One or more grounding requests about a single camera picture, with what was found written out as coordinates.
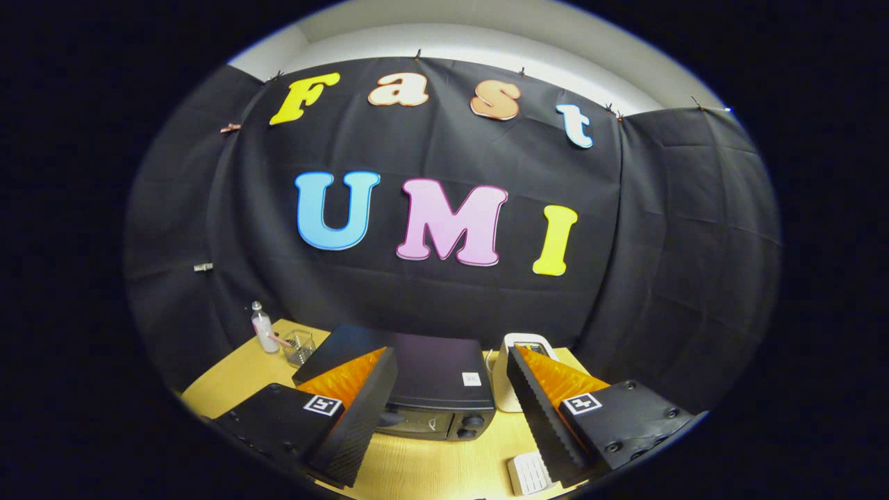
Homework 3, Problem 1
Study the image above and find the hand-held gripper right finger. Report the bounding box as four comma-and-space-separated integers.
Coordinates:
505, 345, 697, 489

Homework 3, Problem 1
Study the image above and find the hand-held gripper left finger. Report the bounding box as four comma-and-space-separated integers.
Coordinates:
212, 346, 399, 489

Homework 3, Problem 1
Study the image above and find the black toaster oven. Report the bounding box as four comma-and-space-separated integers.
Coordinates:
292, 323, 497, 442

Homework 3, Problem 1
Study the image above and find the white toaster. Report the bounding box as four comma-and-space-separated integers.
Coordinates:
490, 333, 558, 413

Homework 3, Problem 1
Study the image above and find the white ribbed dish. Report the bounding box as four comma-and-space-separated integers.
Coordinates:
507, 451, 556, 497

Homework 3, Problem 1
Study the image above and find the clear plastic bottle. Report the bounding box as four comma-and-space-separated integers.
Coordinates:
251, 301, 280, 354

